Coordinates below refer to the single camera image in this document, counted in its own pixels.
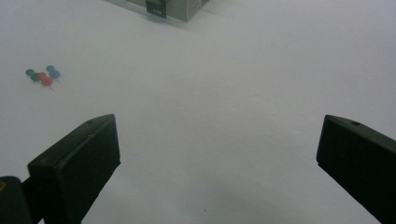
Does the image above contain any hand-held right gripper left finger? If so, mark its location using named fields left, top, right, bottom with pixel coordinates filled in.
left=27, top=113, right=121, bottom=224

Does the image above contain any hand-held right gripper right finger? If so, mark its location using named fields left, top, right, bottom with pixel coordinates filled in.
left=316, top=114, right=396, bottom=224

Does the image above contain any red pushpin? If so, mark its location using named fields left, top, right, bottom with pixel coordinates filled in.
left=36, top=71, right=54, bottom=90

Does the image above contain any blue pushpin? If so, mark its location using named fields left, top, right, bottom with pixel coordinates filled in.
left=45, top=64, right=62, bottom=81

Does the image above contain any green pushpin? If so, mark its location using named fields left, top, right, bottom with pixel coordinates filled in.
left=24, top=68, right=41, bottom=84

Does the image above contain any clear plastic compartment box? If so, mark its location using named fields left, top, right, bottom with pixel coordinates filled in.
left=104, top=0, right=210, bottom=22

